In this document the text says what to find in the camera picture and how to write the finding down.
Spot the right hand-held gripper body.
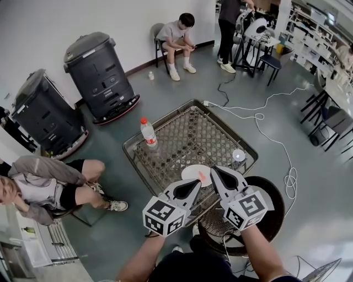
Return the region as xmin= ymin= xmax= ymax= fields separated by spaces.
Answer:
xmin=222 ymin=186 xmax=270 ymax=231

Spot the dark blue chair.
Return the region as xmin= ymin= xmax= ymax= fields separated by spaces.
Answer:
xmin=257 ymin=48 xmax=295 ymax=86

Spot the long light work table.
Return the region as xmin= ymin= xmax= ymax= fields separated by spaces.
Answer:
xmin=316 ymin=68 xmax=353 ymax=111

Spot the clear water bottle red cap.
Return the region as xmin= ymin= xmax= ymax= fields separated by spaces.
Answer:
xmin=140 ymin=117 xmax=159 ymax=150

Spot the glass-topped wicker table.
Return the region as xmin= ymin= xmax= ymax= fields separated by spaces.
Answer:
xmin=122 ymin=99 xmax=259 ymax=230

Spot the white plate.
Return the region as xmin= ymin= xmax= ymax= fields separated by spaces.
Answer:
xmin=181 ymin=164 xmax=215 ymax=188

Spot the person's dark clothing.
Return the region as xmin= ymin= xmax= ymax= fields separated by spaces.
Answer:
xmin=147 ymin=234 xmax=306 ymax=282

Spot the dark wicker chair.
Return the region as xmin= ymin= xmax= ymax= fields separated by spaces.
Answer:
xmin=197 ymin=176 xmax=286 ymax=257

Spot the metal wire rack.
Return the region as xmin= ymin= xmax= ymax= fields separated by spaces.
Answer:
xmin=46 ymin=219 xmax=80 ymax=265

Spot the black metal chair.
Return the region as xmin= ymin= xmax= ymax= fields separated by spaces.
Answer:
xmin=299 ymin=89 xmax=353 ymax=162

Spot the white round robot head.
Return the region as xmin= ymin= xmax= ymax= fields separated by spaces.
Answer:
xmin=235 ymin=12 xmax=270 ymax=39

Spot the grey folding chair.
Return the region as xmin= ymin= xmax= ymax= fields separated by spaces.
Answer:
xmin=151 ymin=23 xmax=172 ymax=75

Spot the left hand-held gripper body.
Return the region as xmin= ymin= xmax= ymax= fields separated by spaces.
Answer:
xmin=142 ymin=191 xmax=194 ymax=237

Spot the person's right forearm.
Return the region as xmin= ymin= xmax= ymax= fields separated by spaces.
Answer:
xmin=239 ymin=222 xmax=293 ymax=280

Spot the long white floor cable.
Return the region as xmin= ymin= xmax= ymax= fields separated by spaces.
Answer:
xmin=204 ymin=87 xmax=315 ymax=219

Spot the black floor cable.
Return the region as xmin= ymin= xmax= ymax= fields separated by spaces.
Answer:
xmin=217 ymin=73 xmax=237 ymax=107

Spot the small black waste bin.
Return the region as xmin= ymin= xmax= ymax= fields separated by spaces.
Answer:
xmin=309 ymin=128 xmax=328 ymax=147

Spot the white cabinet box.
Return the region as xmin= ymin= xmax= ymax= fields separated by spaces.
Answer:
xmin=15 ymin=216 xmax=54 ymax=268

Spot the dark low chair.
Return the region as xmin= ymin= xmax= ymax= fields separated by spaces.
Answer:
xmin=51 ymin=203 xmax=95 ymax=228

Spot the person's left forearm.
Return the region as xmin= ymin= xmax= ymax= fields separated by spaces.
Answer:
xmin=115 ymin=234 xmax=167 ymax=282

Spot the ornate metal patio chair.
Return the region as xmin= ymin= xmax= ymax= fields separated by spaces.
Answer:
xmin=297 ymin=257 xmax=343 ymax=282

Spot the small white table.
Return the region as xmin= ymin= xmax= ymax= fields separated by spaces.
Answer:
xmin=233 ymin=32 xmax=281 ymax=78

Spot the white storage shelving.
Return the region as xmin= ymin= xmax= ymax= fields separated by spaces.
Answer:
xmin=285 ymin=0 xmax=353 ymax=75

